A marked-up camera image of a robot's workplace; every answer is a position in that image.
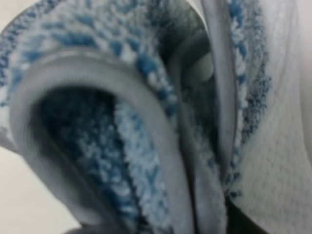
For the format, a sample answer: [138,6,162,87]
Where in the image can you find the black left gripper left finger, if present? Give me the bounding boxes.
[64,228,93,234]

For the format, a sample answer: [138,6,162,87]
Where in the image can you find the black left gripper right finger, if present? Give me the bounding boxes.
[226,198,258,234]

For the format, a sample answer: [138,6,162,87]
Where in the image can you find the blue white striped towel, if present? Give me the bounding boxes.
[0,0,312,234]

